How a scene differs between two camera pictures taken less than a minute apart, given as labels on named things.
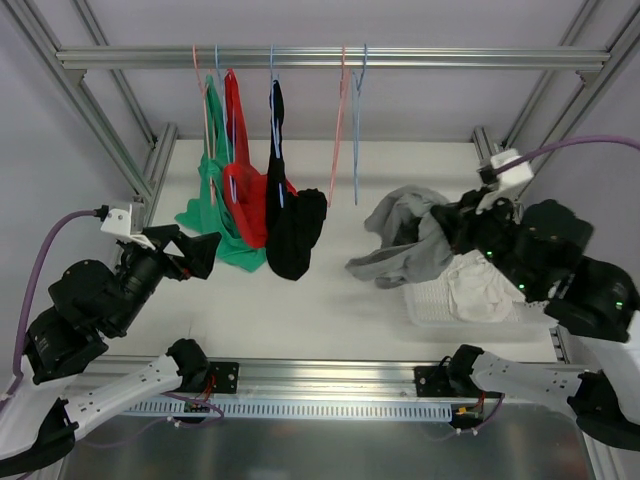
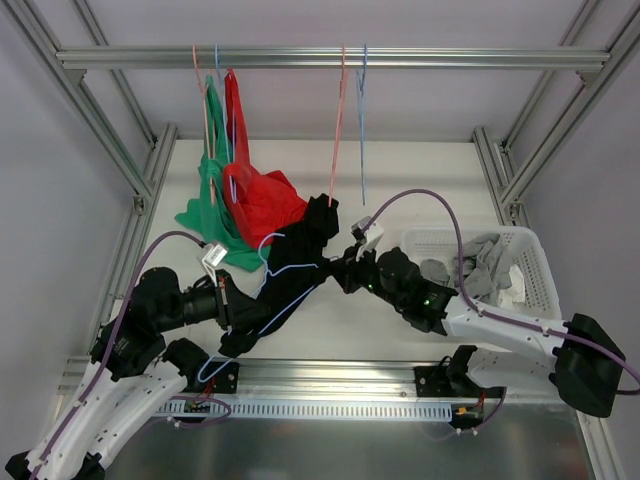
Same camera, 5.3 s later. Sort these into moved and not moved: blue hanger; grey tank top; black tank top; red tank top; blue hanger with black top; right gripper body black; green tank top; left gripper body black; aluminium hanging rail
Moved: blue hanger; grey tank top; left gripper body black; blue hanger with black top; black tank top; right gripper body black
Not moved: red tank top; aluminium hanging rail; green tank top
